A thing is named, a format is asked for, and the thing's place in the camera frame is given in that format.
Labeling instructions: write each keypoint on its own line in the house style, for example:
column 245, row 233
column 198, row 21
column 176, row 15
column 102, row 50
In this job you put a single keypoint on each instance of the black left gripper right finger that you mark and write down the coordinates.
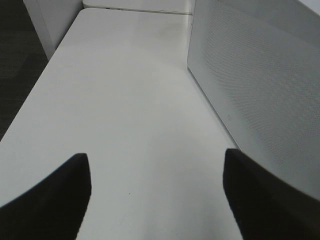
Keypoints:
column 264, row 206

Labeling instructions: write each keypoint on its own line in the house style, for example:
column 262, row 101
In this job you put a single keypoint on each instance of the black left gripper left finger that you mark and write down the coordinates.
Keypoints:
column 54, row 208

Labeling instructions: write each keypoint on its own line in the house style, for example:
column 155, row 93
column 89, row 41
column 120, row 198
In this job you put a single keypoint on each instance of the white microwave door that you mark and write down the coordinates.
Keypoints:
column 258, row 63

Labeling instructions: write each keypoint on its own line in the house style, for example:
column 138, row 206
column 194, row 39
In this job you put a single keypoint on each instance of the white cabinet block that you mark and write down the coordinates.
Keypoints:
column 51, row 20

